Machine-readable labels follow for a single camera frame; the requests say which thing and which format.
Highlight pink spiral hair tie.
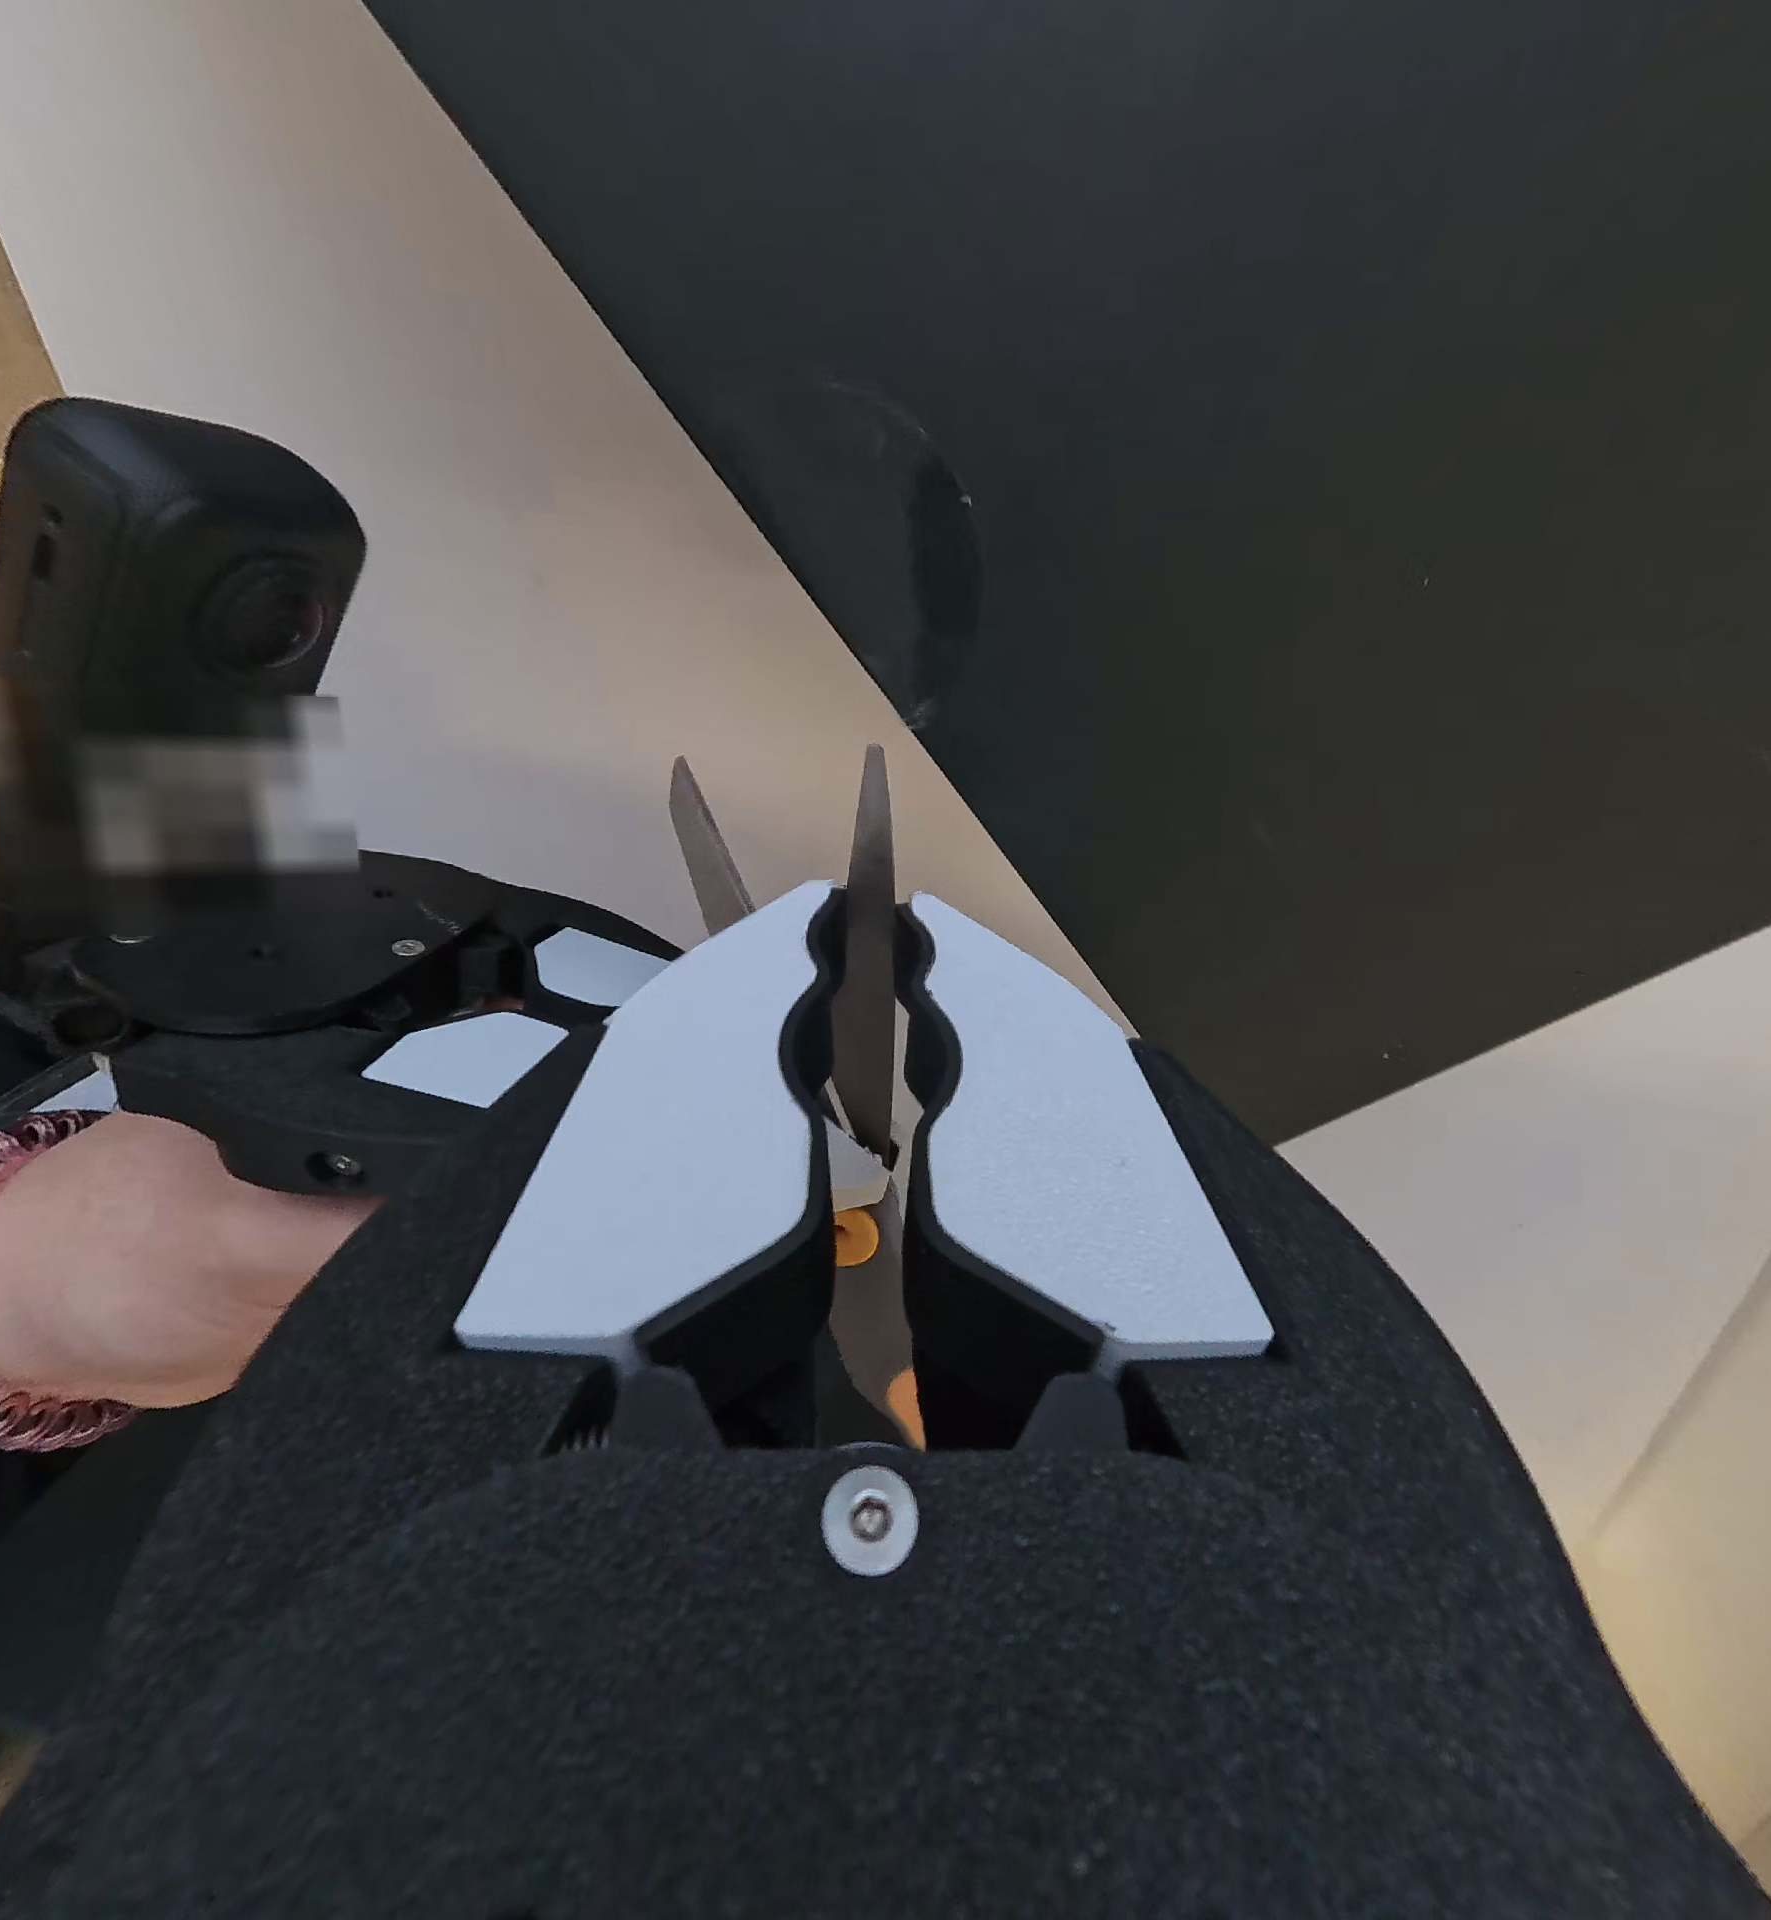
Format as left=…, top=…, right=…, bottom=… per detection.
left=0, top=1105, right=144, bottom=1453

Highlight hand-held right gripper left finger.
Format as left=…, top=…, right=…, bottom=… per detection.
left=454, top=881, right=844, bottom=1441

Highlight person's left hand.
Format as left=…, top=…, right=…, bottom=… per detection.
left=0, top=1115, right=384, bottom=1412

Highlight grey and orange scissors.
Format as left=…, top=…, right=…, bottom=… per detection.
left=670, top=744, right=929, bottom=1450

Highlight black box with purple print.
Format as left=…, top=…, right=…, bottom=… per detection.
left=360, top=0, right=1771, bottom=1145

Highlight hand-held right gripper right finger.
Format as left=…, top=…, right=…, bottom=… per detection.
left=897, top=891, right=1279, bottom=1441

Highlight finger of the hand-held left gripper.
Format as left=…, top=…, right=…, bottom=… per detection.
left=532, top=926, right=672, bottom=1009
left=360, top=1012, right=576, bottom=1110

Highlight person's left forearm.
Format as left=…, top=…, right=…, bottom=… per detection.
left=0, top=1423, right=204, bottom=1728

